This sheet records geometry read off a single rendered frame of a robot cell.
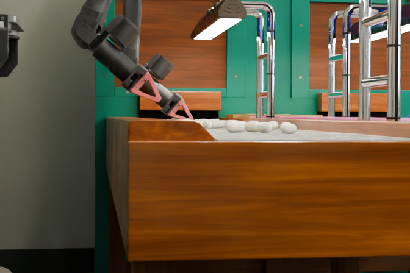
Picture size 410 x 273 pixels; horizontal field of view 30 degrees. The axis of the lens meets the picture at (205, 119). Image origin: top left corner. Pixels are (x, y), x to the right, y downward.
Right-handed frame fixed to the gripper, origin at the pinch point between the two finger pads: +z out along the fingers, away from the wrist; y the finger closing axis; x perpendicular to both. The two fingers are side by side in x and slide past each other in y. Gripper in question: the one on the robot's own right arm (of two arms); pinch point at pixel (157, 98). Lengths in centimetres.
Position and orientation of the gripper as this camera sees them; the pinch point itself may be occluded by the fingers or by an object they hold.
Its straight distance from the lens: 195.3
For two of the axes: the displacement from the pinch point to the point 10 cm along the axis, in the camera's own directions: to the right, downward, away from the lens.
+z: 7.4, 6.6, 1.2
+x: -6.6, 7.5, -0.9
